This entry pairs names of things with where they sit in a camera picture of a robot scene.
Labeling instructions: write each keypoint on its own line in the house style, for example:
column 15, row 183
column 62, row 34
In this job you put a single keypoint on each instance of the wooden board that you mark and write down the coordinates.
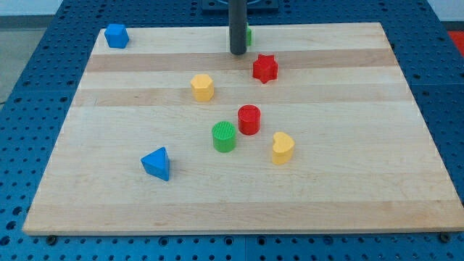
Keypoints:
column 363, row 162

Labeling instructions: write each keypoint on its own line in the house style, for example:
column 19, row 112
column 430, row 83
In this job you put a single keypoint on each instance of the green cylinder block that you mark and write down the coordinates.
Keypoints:
column 224, row 136

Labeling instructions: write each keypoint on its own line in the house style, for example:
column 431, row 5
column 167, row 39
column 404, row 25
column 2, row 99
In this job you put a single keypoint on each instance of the red cylinder block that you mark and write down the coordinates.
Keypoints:
column 249, row 119

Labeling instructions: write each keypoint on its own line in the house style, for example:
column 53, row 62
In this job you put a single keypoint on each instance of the yellow heart block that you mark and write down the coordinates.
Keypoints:
column 283, row 148

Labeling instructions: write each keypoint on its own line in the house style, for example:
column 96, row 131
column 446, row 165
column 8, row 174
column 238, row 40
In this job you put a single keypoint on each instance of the yellow hexagon block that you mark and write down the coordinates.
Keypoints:
column 202, row 87

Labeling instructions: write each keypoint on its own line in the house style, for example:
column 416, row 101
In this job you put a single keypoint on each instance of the red star block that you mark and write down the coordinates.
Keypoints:
column 265, row 68

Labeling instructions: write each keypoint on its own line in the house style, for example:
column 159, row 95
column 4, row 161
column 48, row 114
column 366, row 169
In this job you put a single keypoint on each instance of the blue triangle block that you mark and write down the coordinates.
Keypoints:
column 157, row 163

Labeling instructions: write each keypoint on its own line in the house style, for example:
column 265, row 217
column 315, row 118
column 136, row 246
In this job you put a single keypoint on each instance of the green block behind rod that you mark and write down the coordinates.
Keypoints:
column 248, row 35

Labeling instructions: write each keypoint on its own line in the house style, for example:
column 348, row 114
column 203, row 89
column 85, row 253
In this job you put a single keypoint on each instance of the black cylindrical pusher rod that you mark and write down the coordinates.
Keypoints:
column 237, row 23

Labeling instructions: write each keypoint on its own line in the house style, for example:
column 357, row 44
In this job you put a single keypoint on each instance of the blue cube block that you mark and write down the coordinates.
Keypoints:
column 116, row 36

